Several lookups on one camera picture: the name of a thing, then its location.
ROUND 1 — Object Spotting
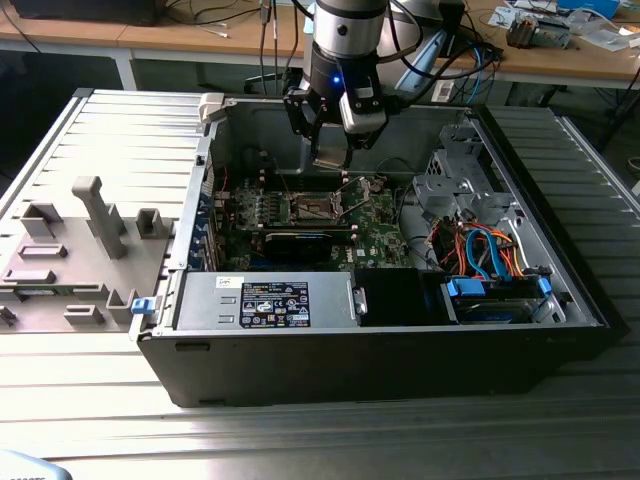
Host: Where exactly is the black PC case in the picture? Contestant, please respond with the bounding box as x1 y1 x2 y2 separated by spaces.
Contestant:
128 92 629 409

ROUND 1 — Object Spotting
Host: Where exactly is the disk with blue carrier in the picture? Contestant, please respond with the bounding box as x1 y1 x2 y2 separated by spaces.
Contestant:
442 277 554 326

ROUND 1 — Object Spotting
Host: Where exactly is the grey power supply unit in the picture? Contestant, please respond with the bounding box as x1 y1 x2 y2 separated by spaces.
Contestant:
174 272 361 331

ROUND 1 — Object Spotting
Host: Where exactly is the wooden desk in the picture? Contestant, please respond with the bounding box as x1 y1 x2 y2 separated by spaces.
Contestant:
0 0 640 91

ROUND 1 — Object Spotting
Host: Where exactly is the black graphics card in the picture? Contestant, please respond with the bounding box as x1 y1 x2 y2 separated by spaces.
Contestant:
262 227 334 264

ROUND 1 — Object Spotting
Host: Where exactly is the orange wire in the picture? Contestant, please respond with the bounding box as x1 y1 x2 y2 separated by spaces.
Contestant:
489 227 526 279

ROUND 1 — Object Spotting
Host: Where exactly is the silver CPU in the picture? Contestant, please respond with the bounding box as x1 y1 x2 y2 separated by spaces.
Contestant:
312 140 351 171

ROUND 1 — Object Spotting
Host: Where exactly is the metal drive cage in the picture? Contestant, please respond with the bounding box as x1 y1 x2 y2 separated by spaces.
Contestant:
412 122 521 226

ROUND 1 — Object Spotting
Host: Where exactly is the blue box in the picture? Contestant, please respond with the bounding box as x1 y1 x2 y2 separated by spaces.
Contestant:
557 0 621 19

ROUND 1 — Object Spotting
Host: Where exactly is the grey case latch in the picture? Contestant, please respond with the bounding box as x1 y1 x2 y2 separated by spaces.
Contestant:
198 93 239 125

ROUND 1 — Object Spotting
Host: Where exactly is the blue desk cable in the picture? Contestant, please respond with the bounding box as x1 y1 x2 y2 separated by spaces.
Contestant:
467 39 489 101

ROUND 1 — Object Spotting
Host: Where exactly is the black RAM slot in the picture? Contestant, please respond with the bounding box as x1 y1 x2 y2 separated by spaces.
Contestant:
262 223 352 245

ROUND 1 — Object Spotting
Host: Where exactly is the metal socket cover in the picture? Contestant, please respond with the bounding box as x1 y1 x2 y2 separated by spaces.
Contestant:
332 176 375 224

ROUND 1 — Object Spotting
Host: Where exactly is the CPU socket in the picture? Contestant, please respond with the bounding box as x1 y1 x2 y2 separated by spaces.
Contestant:
289 189 349 224

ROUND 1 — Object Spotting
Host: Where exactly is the red wire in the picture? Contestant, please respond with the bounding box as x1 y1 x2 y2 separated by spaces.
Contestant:
430 222 469 266

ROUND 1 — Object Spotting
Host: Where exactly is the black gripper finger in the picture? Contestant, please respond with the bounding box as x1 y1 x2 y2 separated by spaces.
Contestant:
283 87 327 161
345 117 389 166

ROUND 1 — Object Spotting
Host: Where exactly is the green RAM stick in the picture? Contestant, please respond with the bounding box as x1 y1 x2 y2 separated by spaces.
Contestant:
14 285 74 297

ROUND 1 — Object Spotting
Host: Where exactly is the metal heatsink cooler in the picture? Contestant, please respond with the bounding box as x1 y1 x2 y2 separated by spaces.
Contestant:
505 12 574 51

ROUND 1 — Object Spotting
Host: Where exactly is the green motherboard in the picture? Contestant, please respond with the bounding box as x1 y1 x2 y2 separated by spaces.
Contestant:
212 172 416 274

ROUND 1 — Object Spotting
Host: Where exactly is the grey parts rack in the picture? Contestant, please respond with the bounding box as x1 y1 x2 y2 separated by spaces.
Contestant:
0 174 176 334

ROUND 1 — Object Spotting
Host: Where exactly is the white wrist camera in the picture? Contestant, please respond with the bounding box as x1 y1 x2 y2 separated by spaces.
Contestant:
338 84 388 135

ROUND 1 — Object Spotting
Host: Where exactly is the blue wire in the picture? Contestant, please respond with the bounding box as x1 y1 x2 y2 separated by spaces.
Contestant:
464 227 506 281

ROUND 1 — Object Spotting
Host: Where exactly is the pale grey rounded device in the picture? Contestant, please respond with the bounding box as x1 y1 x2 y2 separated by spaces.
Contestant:
0 448 69 480

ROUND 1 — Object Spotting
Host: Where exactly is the black monitor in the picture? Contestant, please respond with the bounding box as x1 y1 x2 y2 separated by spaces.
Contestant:
9 0 161 26

